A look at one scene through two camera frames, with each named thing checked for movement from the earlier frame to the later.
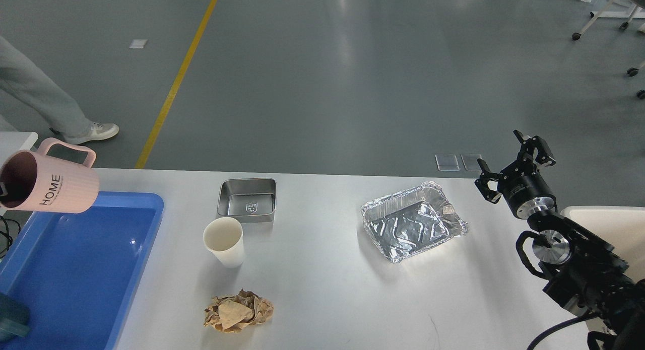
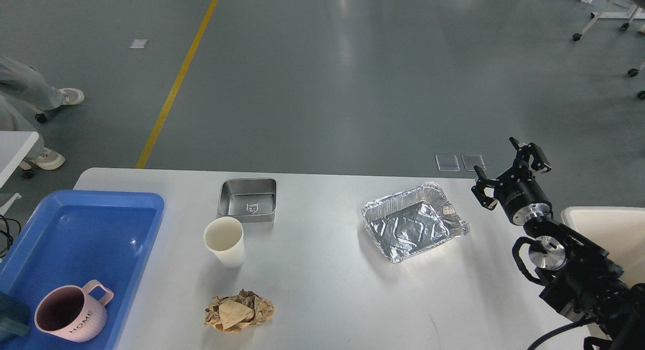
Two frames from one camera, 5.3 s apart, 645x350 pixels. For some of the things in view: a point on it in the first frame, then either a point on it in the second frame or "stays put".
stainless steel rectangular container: [247, 200] stays put
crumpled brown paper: [227, 313] stays put
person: [24, 78] -> [21, 85]
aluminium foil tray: [412, 221] stays put
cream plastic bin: [623, 227] stays put
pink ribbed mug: [34, 181] -> [69, 312]
